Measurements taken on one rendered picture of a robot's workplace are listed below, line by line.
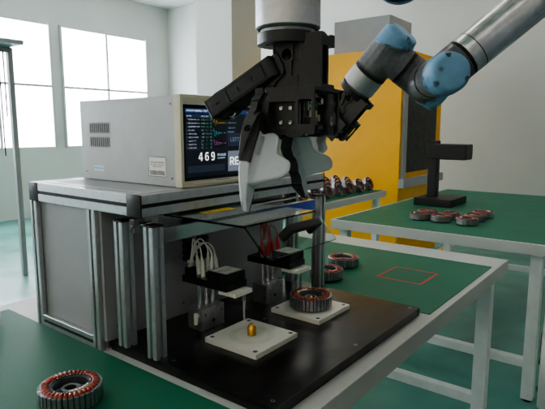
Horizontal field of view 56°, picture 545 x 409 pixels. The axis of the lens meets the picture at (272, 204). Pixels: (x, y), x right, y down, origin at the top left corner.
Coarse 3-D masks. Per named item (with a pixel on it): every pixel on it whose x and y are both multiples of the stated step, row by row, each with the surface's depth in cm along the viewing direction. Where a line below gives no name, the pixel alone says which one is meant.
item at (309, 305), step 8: (304, 288) 138; (312, 288) 138; (320, 288) 138; (296, 296) 131; (304, 296) 132; (320, 296) 131; (328, 296) 132; (296, 304) 131; (304, 304) 130; (312, 304) 129; (320, 304) 130; (328, 304) 132
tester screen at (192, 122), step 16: (192, 112) 113; (192, 128) 113; (208, 128) 117; (224, 128) 121; (240, 128) 126; (192, 144) 114; (208, 144) 118; (224, 144) 122; (192, 160) 114; (224, 160) 122; (192, 176) 115
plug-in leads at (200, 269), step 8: (192, 240) 121; (192, 248) 122; (200, 248) 119; (208, 248) 121; (192, 256) 123; (200, 256) 119; (208, 256) 124; (216, 256) 123; (192, 264) 124; (200, 264) 119; (208, 264) 124; (216, 264) 123; (192, 272) 123; (200, 272) 120
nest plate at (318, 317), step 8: (280, 304) 136; (288, 304) 136; (336, 304) 136; (344, 304) 136; (280, 312) 132; (288, 312) 130; (296, 312) 130; (304, 312) 130; (312, 312) 130; (320, 312) 130; (328, 312) 130; (336, 312) 131; (304, 320) 127; (312, 320) 126; (320, 320) 125
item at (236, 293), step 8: (208, 272) 118; (216, 272) 117; (224, 272) 117; (232, 272) 117; (240, 272) 118; (184, 280) 123; (192, 280) 121; (200, 280) 119; (208, 280) 118; (216, 280) 117; (224, 280) 115; (232, 280) 116; (240, 280) 118; (200, 288) 122; (216, 288) 116; (224, 288) 115; (232, 288) 116; (240, 288) 118; (248, 288) 118; (200, 296) 122; (232, 296) 114; (200, 304) 122
